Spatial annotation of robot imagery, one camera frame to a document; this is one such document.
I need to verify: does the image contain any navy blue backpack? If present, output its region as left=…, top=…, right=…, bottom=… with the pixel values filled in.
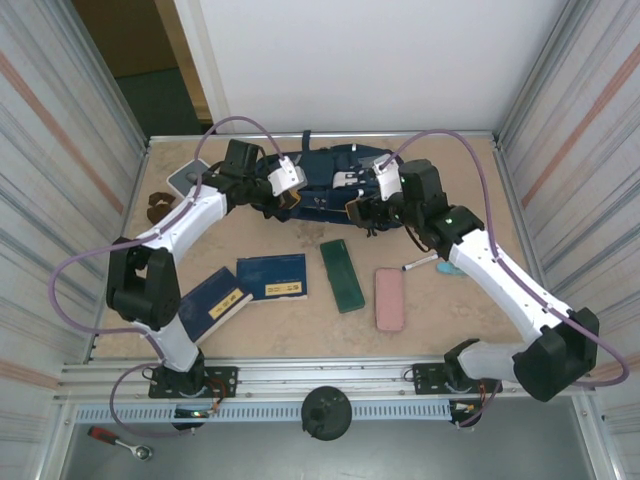
left=247, top=130, right=416, bottom=232

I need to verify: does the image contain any green pencil case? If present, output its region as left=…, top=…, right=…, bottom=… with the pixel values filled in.
left=319, top=238, right=366, bottom=315

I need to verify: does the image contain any white marker with blue cap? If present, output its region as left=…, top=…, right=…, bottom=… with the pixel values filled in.
left=402, top=253, right=440, bottom=272

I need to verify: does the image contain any blue book with yellow label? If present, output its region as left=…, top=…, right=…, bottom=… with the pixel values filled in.
left=235, top=253, right=310, bottom=304
left=178, top=266, right=254, bottom=346

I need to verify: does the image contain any pink pencil case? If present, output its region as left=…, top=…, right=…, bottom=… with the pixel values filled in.
left=374, top=268, right=405, bottom=333

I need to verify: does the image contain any white and grey box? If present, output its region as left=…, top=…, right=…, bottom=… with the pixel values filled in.
left=166, top=157, right=211, bottom=199

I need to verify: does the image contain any brown crumpled object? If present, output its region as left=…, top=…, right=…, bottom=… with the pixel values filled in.
left=146, top=191, right=176, bottom=224

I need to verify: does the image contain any black round knob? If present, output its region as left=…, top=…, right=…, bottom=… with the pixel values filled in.
left=300, top=385, right=352, bottom=442

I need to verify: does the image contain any small black controller board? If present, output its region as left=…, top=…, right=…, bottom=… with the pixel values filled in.
left=172, top=405, right=219, bottom=431
left=448, top=399, right=484, bottom=429

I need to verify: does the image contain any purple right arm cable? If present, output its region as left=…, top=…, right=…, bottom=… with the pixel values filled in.
left=389, top=130, right=630, bottom=431

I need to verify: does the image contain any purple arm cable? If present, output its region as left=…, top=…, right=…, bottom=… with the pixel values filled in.
left=389, top=130, right=630, bottom=431
left=49, top=115, right=289, bottom=439

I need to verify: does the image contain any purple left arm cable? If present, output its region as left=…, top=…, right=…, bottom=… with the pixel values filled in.
left=49, top=115, right=289, bottom=439

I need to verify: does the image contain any white door frame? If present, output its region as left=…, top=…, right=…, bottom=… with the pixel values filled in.
left=172, top=0, right=236, bottom=135

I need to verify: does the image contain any aluminium mounting rail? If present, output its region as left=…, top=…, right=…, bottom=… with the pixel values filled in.
left=54, top=357, right=599, bottom=404

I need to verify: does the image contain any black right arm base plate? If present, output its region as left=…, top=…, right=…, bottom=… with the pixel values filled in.
left=410, top=362, right=504, bottom=397

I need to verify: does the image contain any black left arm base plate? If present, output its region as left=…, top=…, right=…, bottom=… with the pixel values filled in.
left=148, top=365, right=239, bottom=400

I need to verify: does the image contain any grey slotted cable duct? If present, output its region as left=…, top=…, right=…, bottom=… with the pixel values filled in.
left=72, top=402, right=454, bottom=424

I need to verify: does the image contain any red handled ratchet wrench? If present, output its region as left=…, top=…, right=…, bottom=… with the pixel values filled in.
left=87, top=425, right=154, bottom=461

